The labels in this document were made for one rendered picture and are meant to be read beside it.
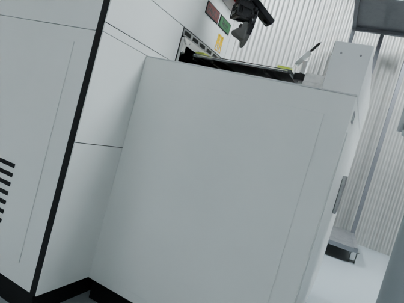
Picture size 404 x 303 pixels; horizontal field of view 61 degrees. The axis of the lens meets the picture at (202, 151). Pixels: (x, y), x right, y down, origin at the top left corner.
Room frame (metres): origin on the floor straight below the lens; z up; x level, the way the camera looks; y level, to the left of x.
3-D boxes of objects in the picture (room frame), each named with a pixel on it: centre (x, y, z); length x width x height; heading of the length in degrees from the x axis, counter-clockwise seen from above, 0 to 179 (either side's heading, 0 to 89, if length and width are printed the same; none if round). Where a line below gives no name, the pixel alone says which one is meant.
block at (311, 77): (1.12, -0.30, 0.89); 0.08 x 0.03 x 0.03; 65
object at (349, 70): (1.15, -0.42, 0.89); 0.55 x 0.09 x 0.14; 155
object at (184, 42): (1.44, 0.08, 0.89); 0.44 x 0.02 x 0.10; 155
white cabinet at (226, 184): (1.39, -0.24, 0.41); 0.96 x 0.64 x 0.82; 155
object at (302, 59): (1.54, -0.32, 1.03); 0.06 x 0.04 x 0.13; 65
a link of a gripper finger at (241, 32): (1.31, -0.03, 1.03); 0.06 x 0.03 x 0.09; 108
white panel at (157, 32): (1.28, 0.17, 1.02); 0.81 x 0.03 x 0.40; 155
